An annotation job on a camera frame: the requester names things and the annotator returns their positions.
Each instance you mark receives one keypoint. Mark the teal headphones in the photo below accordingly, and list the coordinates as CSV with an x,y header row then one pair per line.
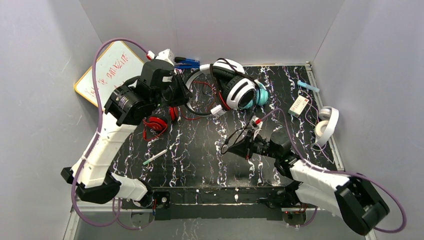
x,y
262,95

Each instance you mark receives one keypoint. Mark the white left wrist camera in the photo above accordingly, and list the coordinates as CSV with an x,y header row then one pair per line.
x,y
166,55

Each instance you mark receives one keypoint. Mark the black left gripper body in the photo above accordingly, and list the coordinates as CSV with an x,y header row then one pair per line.
x,y
178,90

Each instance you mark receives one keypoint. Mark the light blue marker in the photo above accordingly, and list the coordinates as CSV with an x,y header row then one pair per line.
x,y
308,86

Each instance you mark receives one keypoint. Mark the yellow framed whiteboard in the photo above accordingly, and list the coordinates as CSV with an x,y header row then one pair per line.
x,y
113,67

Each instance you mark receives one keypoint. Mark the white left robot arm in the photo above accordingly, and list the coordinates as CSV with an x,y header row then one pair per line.
x,y
90,178

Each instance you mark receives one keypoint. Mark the red headphones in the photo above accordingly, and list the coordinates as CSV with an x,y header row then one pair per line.
x,y
159,123

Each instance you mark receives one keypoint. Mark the small white labelled box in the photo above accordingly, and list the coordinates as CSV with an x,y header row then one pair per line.
x,y
298,106

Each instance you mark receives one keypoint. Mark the white green capped pen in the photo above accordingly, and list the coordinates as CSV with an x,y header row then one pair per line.
x,y
151,159

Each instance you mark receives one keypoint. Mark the blue stapler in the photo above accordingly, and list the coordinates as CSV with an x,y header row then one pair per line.
x,y
186,63

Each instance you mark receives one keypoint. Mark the black and white headphones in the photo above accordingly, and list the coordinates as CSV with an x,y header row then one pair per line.
x,y
234,88

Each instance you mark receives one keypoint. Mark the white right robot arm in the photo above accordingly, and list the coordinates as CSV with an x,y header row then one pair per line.
x,y
353,199

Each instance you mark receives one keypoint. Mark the white beige headphones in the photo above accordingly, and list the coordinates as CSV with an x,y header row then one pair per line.
x,y
325,128

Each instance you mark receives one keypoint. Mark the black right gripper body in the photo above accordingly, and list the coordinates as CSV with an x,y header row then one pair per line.
x,y
248,147

